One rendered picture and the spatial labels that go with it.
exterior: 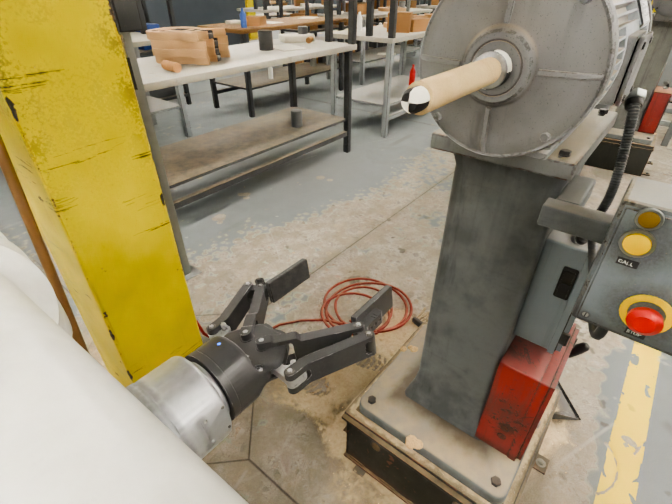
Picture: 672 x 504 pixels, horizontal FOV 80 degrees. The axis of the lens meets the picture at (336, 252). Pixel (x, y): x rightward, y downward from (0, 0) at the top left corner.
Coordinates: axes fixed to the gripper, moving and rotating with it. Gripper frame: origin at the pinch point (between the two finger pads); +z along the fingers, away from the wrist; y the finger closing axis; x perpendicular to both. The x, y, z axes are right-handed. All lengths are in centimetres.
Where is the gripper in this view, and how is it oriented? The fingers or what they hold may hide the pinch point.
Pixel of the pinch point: (339, 284)
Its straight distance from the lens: 51.2
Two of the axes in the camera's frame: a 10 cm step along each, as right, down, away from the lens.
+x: -1.2, -8.7, -4.8
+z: 6.3, -4.4, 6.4
